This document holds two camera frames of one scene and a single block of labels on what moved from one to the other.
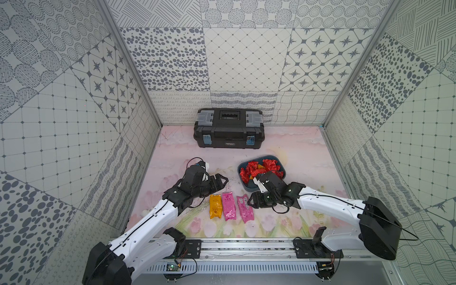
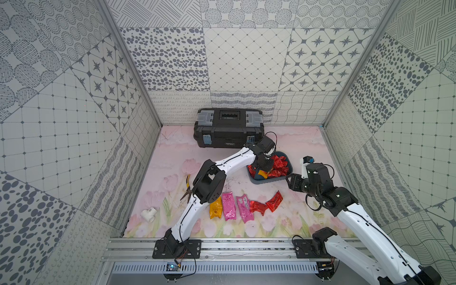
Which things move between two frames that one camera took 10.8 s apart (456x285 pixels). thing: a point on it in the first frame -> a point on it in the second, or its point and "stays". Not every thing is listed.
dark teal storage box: [252, 185] -> [282, 167]
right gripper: [257, 199] -> [295, 182]
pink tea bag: [246, 210] stays
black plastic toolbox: [229, 128] stays
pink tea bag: [228, 206] stays
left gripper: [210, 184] -> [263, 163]
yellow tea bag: [215, 206] stays
